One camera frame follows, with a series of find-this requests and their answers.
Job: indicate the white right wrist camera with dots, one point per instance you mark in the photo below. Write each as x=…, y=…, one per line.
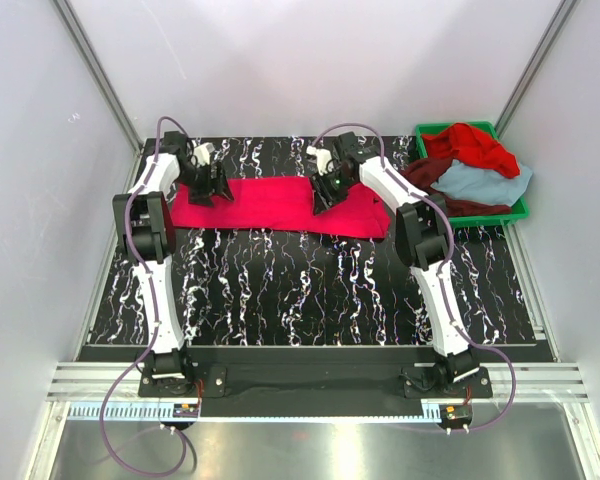
x=322, y=158

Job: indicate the right aluminium corner post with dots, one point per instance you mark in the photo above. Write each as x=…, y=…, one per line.
x=540, y=54

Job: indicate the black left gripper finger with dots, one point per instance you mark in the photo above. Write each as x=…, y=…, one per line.
x=223, y=191
x=200, y=199

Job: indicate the aluminium front frame rail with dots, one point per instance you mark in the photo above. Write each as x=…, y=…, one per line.
x=558, y=382

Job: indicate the right orange connector board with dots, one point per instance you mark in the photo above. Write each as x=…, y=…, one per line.
x=460, y=413

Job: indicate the left aluminium corner post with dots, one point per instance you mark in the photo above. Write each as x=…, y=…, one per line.
x=80, y=38

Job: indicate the pink t shirt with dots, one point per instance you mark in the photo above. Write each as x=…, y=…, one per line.
x=285, y=204

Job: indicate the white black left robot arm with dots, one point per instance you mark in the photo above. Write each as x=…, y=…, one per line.
x=146, y=234

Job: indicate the maroon t shirt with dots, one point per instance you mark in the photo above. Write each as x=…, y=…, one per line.
x=423, y=173

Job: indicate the red t shirt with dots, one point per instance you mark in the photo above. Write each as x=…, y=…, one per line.
x=472, y=147

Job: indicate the green plastic bin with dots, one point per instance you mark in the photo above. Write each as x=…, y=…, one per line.
x=519, y=210

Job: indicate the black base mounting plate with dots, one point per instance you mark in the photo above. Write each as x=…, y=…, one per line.
x=229, y=371

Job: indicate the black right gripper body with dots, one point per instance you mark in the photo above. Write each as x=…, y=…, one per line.
x=327, y=185

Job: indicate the light blue t shirt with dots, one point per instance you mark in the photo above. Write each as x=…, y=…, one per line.
x=483, y=186

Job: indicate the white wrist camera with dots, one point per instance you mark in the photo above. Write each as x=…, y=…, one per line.
x=322, y=158
x=203, y=154

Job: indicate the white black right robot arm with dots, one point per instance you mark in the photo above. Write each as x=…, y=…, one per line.
x=423, y=242

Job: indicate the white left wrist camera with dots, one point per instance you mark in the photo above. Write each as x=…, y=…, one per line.
x=203, y=154

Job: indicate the left orange connector board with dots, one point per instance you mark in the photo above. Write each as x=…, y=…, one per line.
x=186, y=410

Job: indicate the orange connector board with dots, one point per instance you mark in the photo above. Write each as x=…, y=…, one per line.
x=186, y=410
x=460, y=413

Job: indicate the aluminium corner post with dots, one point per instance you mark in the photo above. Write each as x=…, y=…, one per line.
x=540, y=54
x=80, y=38

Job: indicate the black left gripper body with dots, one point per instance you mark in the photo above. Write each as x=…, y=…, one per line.
x=208, y=179

